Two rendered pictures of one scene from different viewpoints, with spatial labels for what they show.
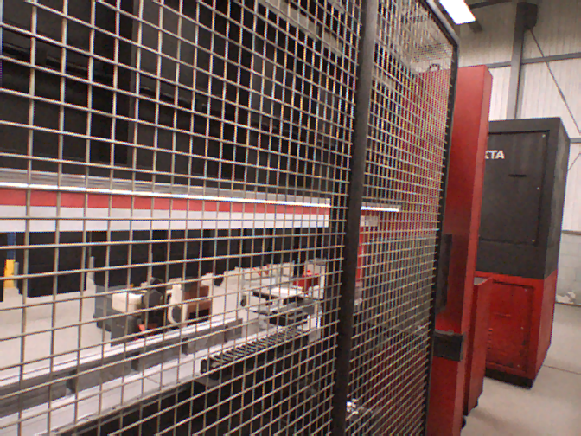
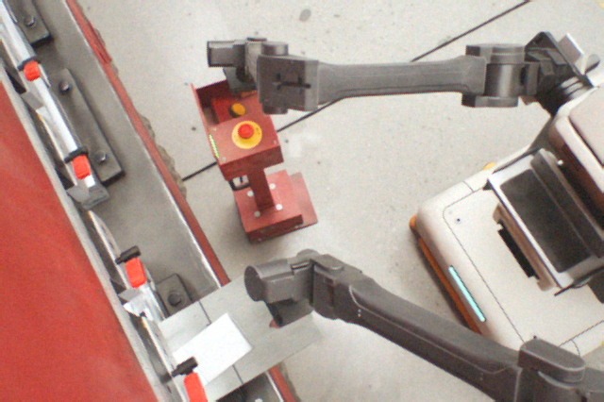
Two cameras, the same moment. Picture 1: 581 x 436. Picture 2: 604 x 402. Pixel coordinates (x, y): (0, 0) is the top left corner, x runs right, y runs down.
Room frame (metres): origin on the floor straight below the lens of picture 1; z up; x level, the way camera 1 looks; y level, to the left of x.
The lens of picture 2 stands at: (2.42, 0.01, 2.31)
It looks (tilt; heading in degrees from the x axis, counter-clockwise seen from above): 72 degrees down; 124
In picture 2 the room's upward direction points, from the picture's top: 9 degrees counter-clockwise
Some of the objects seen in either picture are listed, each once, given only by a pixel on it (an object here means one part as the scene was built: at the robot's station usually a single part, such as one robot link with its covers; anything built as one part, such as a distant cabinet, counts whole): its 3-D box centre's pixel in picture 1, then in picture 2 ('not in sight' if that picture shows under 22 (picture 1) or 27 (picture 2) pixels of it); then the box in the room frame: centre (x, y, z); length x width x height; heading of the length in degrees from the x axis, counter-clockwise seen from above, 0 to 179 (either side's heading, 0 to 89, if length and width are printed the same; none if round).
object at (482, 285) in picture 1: (443, 342); not in sight; (3.14, -1.18, 0.50); 0.50 x 0.50 x 1.00; 56
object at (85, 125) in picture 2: not in sight; (85, 125); (1.63, 0.35, 0.89); 0.30 x 0.05 x 0.03; 146
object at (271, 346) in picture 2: (271, 290); (240, 329); (2.18, 0.08, 1.00); 0.26 x 0.18 x 0.01; 56
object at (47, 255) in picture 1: (53, 260); not in sight; (1.13, 0.62, 1.26); 0.15 x 0.09 x 0.17; 146
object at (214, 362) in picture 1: (262, 349); not in sight; (1.24, 0.06, 1.02); 0.44 x 0.06 x 0.04; 146
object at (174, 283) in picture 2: not in sight; (199, 342); (2.10, 0.03, 0.89); 0.30 x 0.05 x 0.03; 146
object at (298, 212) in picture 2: not in sight; (275, 203); (1.92, 0.56, 0.06); 0.25 x 0.20 x 0.12; 44
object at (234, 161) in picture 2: not in sight; (239, 124); (1.90, 0.54, 0.75); 0.20 x 0.16 x 0.18; 134
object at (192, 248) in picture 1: (174, 252); not in sight; (1.46, 0.40, 1.26); 0.15 x 0.09 x 0.17; 146
